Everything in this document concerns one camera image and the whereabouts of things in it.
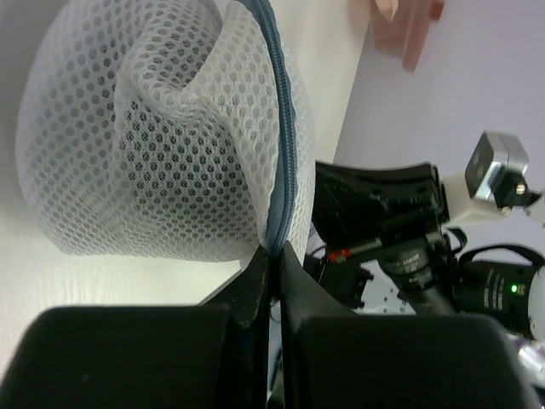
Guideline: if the pink translucent plastic basket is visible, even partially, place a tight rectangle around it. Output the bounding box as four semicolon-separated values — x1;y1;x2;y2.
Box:
370;0;445;72

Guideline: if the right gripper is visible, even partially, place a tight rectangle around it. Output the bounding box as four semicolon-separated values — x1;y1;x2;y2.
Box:
313;162;451;273

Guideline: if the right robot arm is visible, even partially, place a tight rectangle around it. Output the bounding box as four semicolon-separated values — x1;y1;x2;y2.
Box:
305;162;544;340

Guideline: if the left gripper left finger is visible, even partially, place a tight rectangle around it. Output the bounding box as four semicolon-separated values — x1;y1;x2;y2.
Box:
12;249;270;408

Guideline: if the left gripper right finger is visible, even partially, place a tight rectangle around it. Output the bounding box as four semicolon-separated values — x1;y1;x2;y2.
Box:
278;245;541;409

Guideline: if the white mesh bag blue zipper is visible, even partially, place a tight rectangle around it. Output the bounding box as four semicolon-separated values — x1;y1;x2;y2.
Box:
15;1;315;262

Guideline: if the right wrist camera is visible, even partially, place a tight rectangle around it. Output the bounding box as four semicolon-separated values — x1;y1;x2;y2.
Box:
442;131;544;228

